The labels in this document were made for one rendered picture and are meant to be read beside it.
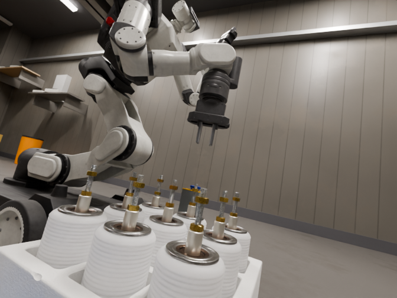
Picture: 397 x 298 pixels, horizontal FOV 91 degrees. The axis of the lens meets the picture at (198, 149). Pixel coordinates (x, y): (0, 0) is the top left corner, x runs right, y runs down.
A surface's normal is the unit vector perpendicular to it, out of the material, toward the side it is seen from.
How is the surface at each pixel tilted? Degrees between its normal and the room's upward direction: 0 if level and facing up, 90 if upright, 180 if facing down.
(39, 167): 90
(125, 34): 73
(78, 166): 90
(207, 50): 90
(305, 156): 90
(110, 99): 111
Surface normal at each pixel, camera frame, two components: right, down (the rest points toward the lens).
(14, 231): -0.35, -0.22
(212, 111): -0.07, -0.18
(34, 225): 0.88, -0.37
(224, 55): 0.20, -0.12
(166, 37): 0.43, 0.52
